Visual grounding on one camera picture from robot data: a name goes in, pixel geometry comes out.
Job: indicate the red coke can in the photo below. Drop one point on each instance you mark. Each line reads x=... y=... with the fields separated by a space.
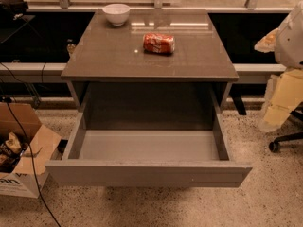
x=159 y=43

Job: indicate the small bottle behind cabinet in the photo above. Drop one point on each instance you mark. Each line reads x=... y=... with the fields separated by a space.
x=71 y=46

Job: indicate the black office chair base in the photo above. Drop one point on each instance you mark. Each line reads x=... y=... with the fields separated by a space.
x=274 y=146

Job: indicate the grey cabinet with glossy top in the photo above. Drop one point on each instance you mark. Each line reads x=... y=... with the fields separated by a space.
x=115 y=54

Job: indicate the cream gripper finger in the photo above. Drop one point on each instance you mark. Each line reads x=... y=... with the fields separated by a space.
x=283 y=95
x=267 y=43

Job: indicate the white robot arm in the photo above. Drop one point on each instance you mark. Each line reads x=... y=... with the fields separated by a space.
x=289 y=40

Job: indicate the open grey top drawer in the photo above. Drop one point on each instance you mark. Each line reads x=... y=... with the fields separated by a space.
x=148 y=135

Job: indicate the white ceramic bowl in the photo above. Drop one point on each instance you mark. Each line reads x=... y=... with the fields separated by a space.
x=117 y=14

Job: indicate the black bag on desk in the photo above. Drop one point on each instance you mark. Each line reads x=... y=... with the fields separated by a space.
x=13 y=9

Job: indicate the snack bags in box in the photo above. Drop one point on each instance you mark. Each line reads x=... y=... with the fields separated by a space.
x=10 y=152

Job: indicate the brown cardboard box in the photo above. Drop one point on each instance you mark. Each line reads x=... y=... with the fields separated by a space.
x=29 y=175

